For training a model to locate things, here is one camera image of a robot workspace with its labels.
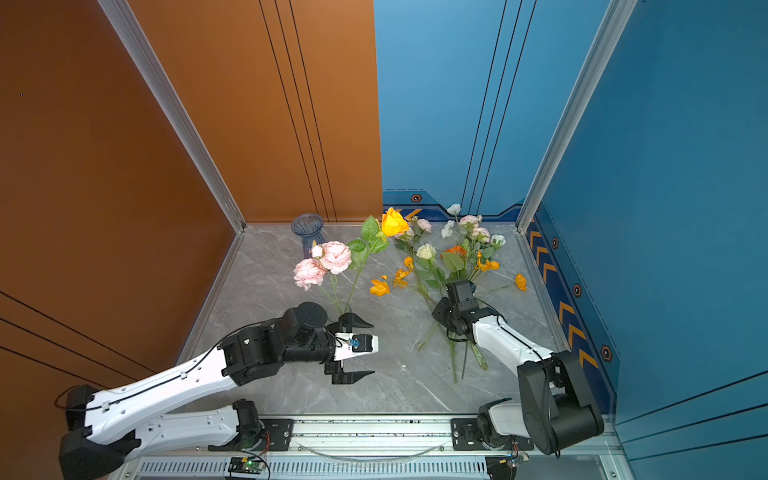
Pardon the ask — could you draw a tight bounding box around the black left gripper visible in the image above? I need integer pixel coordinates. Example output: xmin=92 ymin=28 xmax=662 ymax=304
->
xmin=283 ymin=312 xmax=379 ymax=383

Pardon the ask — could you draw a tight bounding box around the cream rose flower stem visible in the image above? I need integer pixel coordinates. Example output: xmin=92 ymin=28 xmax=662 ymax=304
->
xmin=415 ymin=242 xmax=463 ymax=337

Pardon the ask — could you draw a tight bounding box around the orange poppy flower stem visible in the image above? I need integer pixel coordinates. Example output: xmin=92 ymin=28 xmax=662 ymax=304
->
xmin=476 ymin=272 xmax=528 ymax=298

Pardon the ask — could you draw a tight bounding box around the pink peony flower stem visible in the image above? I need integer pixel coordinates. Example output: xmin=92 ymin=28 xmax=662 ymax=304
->
xmin=293 ymin=241 xmax=352 ymax=314

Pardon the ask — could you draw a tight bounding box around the yellow rose flower stem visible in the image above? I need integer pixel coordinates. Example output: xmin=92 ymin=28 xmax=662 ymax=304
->
xmin=345 ymin=207 xmax=409 ymax=309

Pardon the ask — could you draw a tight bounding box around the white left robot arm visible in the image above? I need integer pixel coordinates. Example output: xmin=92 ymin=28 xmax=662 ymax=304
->
xmin=59 ymin=302 xmax=379 ymax=479

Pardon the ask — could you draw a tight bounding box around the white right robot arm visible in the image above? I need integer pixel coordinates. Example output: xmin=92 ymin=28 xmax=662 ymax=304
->
xmin=432 ymin=280 xmax=605 ymax=455

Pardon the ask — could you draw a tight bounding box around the purple ribbed glass vase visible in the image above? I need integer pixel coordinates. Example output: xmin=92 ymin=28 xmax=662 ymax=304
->
xmin=291 ymin=213 xmax=326 ymax=258

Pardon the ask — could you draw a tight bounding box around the orange cosmos flower stem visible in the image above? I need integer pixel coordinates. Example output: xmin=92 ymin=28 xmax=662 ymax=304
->
xmin=369 ymin=256 xmax=415 ymax=297

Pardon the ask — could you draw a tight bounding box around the pink white bouquet spray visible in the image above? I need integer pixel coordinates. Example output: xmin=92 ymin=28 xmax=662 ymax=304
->
xmin=440 ymin=215 xmax=506 ymax=282

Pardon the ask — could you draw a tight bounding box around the small pink rose spray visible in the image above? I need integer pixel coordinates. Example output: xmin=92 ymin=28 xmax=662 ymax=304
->
xmin=394 ymin=217 xmax=433 ymax=255

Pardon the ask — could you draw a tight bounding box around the white blossom spray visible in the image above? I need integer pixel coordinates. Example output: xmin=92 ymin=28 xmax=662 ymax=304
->
xmin=441 ymin=203 xmax=461 ymax=239

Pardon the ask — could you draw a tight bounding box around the green circuit board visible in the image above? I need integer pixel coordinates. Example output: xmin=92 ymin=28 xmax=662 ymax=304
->
xmin=227 ymin=456 xmax=270 ymax=479

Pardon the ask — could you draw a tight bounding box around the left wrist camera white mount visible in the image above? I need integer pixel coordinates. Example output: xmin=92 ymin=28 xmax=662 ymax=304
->
xmin=333 ymin=332 xmax=379 ymax=361

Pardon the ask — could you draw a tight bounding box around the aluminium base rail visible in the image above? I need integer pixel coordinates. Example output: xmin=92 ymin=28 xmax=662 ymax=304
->
xmin=112 ymin=414 xmax=634 ymax=479

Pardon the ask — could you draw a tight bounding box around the right aluminium corner post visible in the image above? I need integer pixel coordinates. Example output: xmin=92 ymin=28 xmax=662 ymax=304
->
xmin=516 ymin=0 xmax=637 ymax=234

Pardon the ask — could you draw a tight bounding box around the aluminium corner post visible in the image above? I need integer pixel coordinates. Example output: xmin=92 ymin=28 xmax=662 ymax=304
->
xmin=516 ymin=0 xmax=637 ymax=234
xmin=98 ymin=0 xmax=247 ymax=234

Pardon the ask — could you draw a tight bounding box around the left aluminium corner post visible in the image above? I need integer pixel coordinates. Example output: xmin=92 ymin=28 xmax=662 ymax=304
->
xmin=98 ymin=0 xmax=247 ymax=234

